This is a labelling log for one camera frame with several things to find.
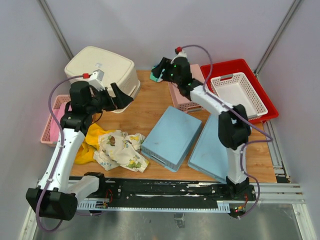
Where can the white perforated basket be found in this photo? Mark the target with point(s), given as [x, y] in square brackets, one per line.
[236, 89]

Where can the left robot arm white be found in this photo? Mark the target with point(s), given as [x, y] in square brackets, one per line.
[52, 197]

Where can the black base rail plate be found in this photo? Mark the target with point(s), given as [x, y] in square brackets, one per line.
[121, 188]

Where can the blue perforated basket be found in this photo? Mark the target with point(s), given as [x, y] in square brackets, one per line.
[209, 156]
[171, 138]

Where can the pink perforated basket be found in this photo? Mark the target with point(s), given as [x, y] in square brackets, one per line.
[182, 103]

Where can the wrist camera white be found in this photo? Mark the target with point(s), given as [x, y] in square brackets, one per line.
[95, 79]
[180, 51]

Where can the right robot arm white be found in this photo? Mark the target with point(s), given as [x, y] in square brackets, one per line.
[233, 128]

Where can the pink basket with clothes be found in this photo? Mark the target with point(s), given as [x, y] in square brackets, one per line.
[45, 139]

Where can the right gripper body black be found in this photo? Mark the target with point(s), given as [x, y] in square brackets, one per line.
[172, 77]

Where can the slotted cable duct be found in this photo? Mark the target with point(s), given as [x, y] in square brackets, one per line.
[157, 204]

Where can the red plastic tray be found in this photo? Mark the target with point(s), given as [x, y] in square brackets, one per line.
[236, 66]

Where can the printed white baby cloth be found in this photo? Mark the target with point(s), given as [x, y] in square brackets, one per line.
[120, 149]

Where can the teal white sock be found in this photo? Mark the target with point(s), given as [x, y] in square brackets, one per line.
[156, 73]

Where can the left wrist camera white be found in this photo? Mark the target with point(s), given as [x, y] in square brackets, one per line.
[95, 79]

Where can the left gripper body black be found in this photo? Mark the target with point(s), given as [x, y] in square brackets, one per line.
[102, 100]

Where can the pink cloth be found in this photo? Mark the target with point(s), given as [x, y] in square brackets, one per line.
[54, 129]

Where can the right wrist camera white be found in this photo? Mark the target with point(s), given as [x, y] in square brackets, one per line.
[180, 51]

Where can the yellow cloth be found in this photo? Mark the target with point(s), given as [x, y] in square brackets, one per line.
[90, 145]

